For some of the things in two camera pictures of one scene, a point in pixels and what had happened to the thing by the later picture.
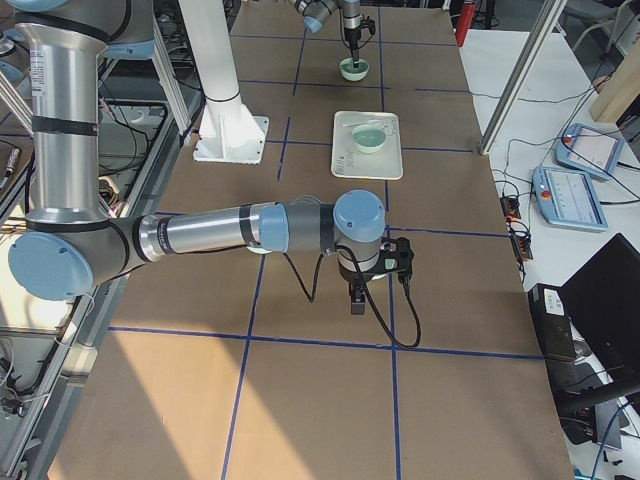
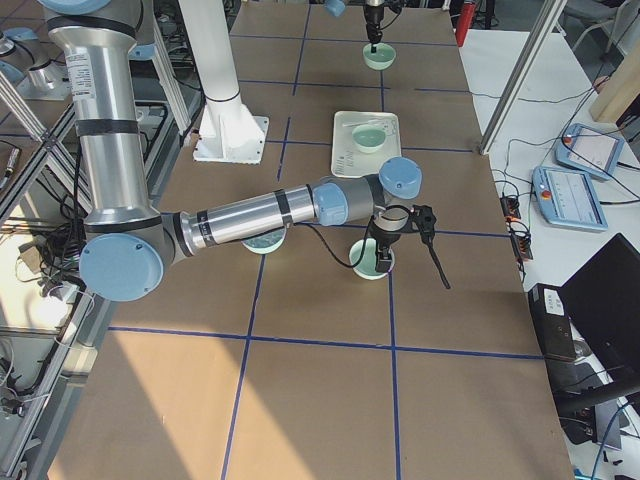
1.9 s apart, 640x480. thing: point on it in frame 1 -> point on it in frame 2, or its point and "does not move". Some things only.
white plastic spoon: x=373 y=121 does not move
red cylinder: x=464 y=21 does not move
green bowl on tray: x=369 y=138 does not move
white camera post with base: x=229 y=132 does not move
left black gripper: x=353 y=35 -> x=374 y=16
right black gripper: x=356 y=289 -> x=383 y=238
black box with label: x=553 y=325 does not move
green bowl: x=351 y=73 -> x=383 y=57
